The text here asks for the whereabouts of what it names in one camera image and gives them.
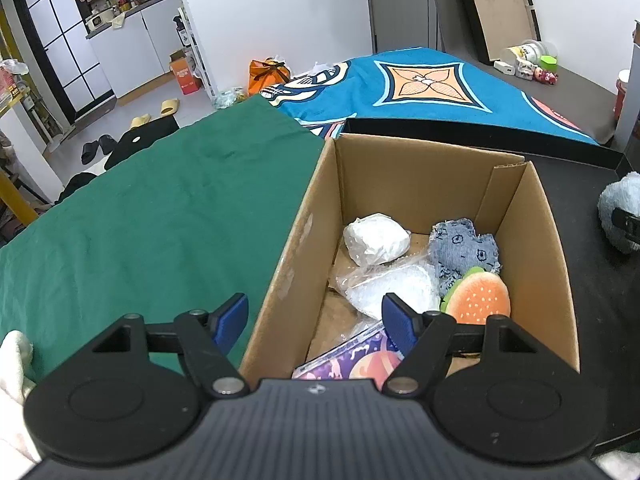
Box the grey round plush toy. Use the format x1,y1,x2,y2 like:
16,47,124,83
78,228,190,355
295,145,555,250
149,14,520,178
598,171,640,254

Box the purple tissue pack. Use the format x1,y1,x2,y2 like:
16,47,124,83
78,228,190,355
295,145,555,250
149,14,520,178
292,322,404,390

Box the clear plastic bubble bag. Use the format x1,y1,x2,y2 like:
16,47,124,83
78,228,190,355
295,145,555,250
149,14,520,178
333,257,440,321

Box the orange burger plush toy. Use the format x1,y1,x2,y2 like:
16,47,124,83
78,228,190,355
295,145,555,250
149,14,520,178
440,266,511,325

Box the white soft ball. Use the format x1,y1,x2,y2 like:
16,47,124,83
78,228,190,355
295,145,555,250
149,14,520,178
343,214,410,266

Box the blue denim fabric piece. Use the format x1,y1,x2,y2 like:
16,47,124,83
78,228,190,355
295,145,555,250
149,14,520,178
427,218,501,297

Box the brown cardboard box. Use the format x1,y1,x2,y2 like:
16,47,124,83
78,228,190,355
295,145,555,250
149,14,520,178
238,132,582,386

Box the white desk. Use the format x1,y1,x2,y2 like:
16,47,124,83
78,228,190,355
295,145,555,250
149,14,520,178
615,22,640,152

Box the green cloth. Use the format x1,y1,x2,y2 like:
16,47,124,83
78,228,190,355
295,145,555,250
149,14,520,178
1,96,324,381

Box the red basket under desk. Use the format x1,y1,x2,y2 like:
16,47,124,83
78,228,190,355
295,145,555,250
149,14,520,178
613,68,630,122

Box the green cup on bench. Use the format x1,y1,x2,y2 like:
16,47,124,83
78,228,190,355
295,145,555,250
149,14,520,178
538,54,558,73

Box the white jar on bench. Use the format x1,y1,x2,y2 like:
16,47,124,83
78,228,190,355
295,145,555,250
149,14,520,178
499,39,558,65

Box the black slippers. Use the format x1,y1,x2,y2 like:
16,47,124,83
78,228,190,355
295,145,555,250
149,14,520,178
80,134,117,165

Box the yellow slipper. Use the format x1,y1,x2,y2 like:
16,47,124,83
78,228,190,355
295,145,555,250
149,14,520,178
160,98,180,117
130,114,151,129

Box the large brown framed board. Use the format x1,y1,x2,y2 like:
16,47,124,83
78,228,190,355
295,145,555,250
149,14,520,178
461,0,540,64

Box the blue patterned blanket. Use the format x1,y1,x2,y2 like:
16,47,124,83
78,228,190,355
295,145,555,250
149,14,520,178
260,48,596,144

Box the white cloth on lap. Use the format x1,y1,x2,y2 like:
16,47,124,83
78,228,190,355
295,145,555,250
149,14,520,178
0,330,41,480

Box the orange bag on floor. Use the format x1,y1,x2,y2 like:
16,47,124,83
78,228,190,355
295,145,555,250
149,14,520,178
247,58,292,96

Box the yellow side table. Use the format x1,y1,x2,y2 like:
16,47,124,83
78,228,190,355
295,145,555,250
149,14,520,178
0,84,42,229

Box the orange cardboard box on floor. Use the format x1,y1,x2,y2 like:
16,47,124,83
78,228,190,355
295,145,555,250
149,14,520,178
169,49,202,96

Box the white kitchen cabinet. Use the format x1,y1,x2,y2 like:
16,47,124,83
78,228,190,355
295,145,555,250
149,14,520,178
87,0,183,99

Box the grey bench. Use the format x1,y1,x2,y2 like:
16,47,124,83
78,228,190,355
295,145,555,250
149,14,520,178
369,0,615,144

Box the black framed glass door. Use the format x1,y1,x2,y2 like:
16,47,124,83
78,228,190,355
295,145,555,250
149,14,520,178
13,0,114,124

